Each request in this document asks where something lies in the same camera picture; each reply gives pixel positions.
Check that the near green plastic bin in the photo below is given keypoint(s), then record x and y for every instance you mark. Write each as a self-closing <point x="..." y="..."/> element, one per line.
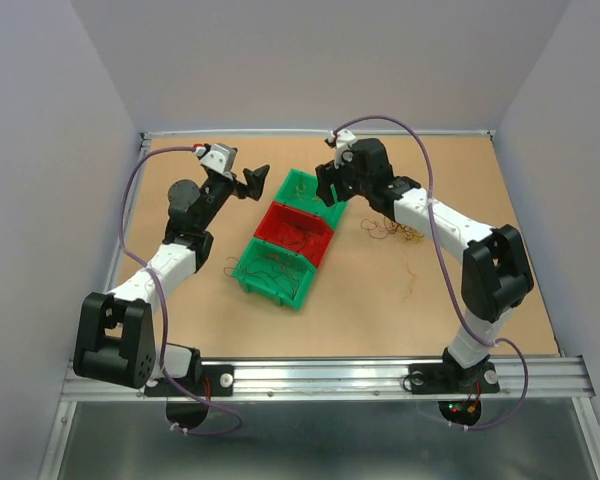
<point x="277" y="274"/>

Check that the aluminium mounting rail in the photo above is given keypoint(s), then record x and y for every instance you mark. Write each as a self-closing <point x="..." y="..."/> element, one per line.
<point x="366" y="379"/>

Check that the green plastic bin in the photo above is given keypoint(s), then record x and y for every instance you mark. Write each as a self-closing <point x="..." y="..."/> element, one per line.
<point x="277" y="274"/>
<point x="298" y="191"/>

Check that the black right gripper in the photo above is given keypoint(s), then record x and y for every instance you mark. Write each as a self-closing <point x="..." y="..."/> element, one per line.
<point x="326" y="175"/>

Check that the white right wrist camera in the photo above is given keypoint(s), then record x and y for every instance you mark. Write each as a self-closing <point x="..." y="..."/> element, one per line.
<point x="341" y="141"/>

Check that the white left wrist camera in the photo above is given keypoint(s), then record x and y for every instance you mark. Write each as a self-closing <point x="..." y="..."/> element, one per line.
<point x="219" y="158"/>

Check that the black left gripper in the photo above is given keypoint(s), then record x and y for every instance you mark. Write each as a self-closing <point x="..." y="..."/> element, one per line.
<point x="254" y="181"/>

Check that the far green plastic bin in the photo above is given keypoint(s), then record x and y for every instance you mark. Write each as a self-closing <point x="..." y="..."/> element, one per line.
<point x="298" y="191"/>

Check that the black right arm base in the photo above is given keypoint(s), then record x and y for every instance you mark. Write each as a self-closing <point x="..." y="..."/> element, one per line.
<point x="445" y="378"/>

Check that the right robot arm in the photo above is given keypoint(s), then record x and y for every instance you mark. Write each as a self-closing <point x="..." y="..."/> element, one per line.
<point x="496" y="275"/>

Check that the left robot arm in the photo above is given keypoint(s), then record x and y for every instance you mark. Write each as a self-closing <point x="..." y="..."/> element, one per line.
<point x="115" y="341"/>

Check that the red plastic bin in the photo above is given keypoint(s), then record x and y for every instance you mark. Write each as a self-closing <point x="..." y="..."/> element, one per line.
<point x="296" y="231"/>

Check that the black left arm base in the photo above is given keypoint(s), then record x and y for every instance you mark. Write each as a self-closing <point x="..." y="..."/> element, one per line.
<point x="217" y="380"/>

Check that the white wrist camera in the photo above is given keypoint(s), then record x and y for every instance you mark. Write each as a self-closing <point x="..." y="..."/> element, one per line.
<point x="341" y="141"/>
<point x="219" y="158"/>

